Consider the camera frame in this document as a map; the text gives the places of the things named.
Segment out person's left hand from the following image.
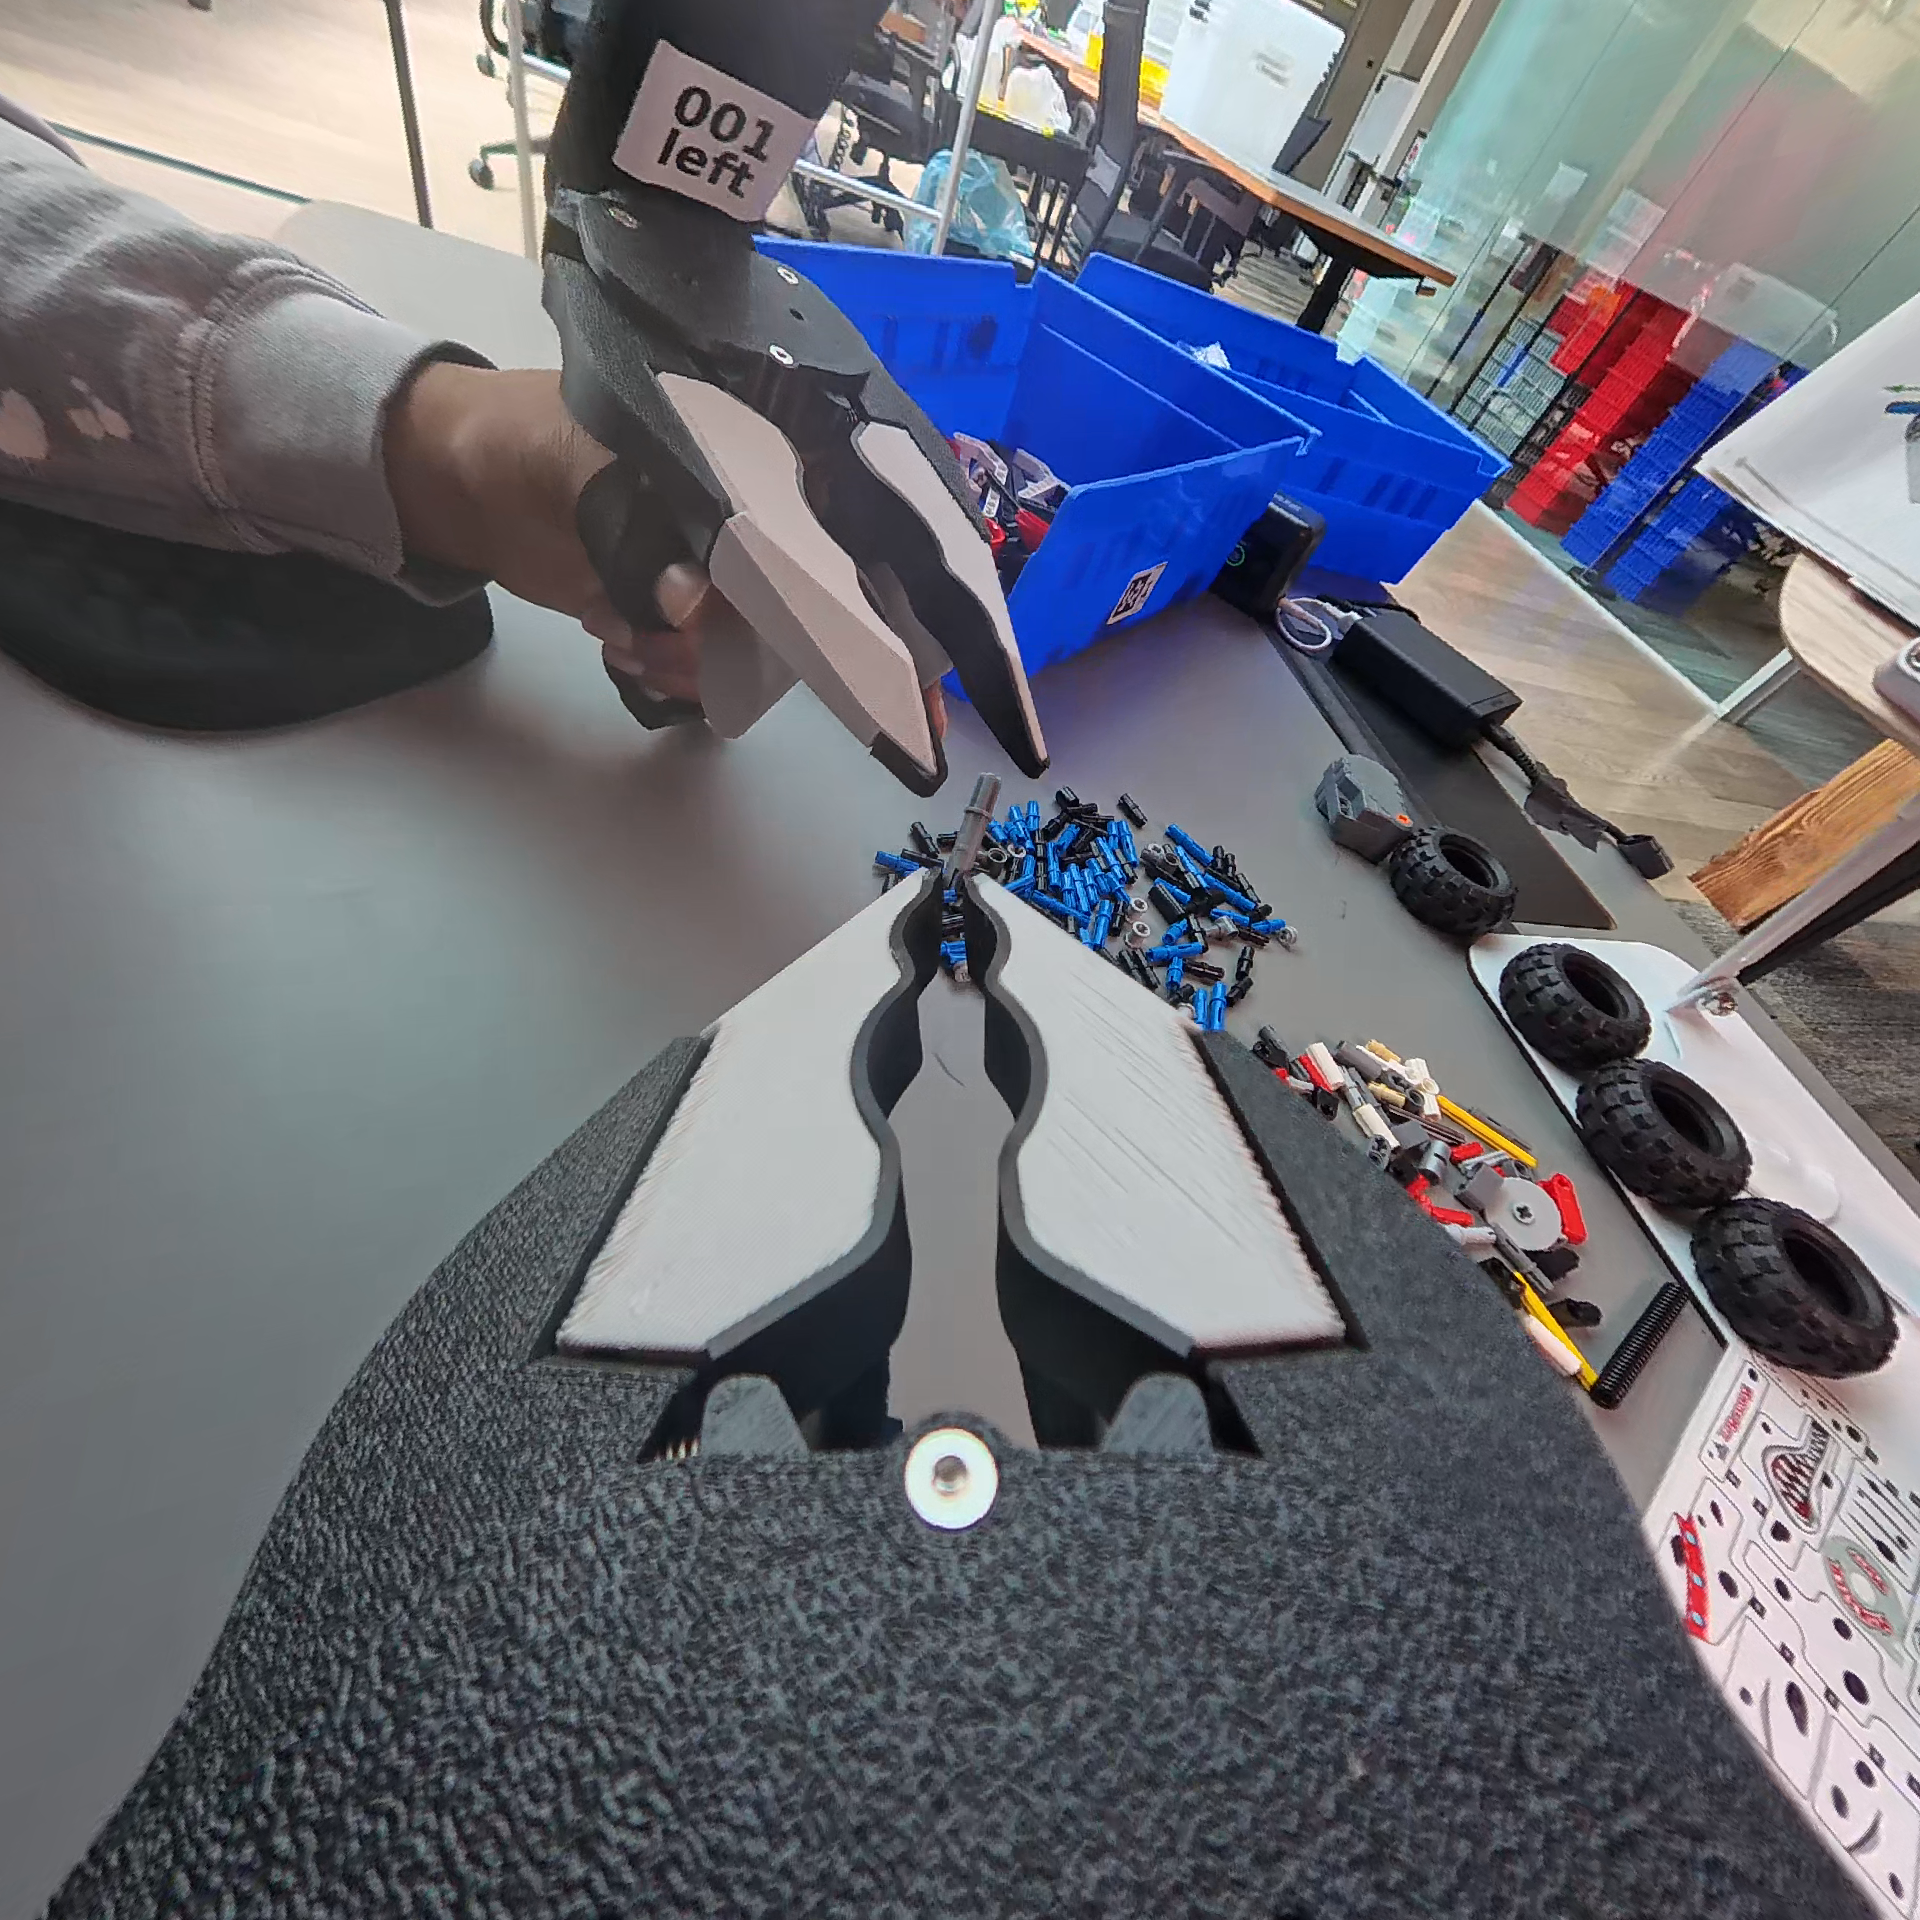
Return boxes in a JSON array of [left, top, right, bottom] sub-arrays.
[[381, 360, 711, 713]]

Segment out white storage box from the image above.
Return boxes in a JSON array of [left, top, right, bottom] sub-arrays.
[[1160, 0, 1346, 129]]

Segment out black power bank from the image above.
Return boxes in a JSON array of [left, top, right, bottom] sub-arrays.
[[1212, 498, 1327, 625]]

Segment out grey toy motor block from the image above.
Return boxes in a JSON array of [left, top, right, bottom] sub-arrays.
[[1314, 754, 1412, 865]]

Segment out wooden office table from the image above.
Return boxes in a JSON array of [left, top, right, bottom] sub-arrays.
[[885, 0, 1461, 338]]

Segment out stacked red blue crates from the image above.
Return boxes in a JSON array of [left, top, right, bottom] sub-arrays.
[[1500, 277, 1816, 609]]

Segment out dark grey axle pin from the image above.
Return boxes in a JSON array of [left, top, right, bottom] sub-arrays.
[[936, 773, 1004, 911]]

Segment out blue storage bin with tag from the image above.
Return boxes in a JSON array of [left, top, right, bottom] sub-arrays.
[[750, 231, 1308, 683]]

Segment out sticker sheet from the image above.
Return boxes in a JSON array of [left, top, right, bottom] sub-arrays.
[[1640, 1343, 1920, 1920]]

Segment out grey desk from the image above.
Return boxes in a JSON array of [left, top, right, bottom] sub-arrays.
[[0, 195, 1920, 1920]]

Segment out pile of mixed brick parts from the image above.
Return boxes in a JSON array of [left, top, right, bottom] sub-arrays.
[[1253, 1024, 1607, 1389]]

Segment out round wooden table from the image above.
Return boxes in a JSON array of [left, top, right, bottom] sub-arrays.
[[1692, 555, 1920, 932]]

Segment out black ribbed hose piece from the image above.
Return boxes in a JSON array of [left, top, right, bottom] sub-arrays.
[[1586, 1280, 1692, 1408]]

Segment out black toy tire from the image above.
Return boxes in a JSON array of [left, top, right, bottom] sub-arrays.
[[1688, 1197, 1900, 1378], [1575, 1056, 1752, 1210], [1388, 826, 1520, 939], [1496, 939, 1654, 1075]]

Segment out white book stand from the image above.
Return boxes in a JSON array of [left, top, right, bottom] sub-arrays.
[[1467, 637, 1920, 1353]]

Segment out person's left forearm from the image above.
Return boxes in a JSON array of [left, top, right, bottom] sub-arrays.
[[0, 90, 495, 602]]

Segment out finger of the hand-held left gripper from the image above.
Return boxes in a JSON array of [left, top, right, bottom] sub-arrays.
[[656, 372, 951, 799], [848, 417, 1051, 779]]

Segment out pile of bricks in bin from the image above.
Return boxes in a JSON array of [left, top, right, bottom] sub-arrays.
[[951, 434, 1074, 557]]

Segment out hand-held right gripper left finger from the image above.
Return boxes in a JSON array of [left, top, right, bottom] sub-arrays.
[[557, 871, 935, 1360]]

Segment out pile of blue black pins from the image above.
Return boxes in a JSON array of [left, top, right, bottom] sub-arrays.
[[874, 791, 1298, 1033]]

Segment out instruction booklet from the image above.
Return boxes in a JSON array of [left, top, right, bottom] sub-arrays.
[[1703, 292, 1920, 625]]

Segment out blue plastic bag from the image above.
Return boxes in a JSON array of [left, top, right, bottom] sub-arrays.
[[907, 146, 1037, 266]]

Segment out black adapter cable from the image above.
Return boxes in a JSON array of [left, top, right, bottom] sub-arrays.
[[1485, 720, 1672, 883]]

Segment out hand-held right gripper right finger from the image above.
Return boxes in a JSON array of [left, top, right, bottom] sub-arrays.
[[959, 871, 1348, 1356]]

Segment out black power adapter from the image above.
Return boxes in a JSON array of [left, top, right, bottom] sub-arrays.
[[1327, 603, 1525, 752]]

